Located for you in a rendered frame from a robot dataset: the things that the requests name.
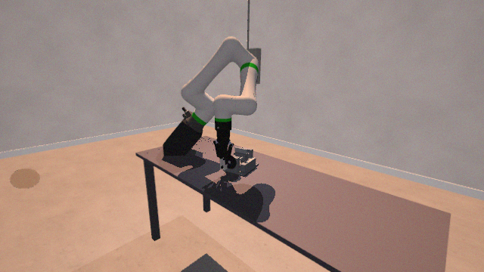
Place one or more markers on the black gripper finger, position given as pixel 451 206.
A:
pixel 227 153
pixel 219 151

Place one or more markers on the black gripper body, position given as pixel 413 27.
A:
pixel 223 136

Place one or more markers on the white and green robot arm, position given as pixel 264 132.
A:
pixel 223 106

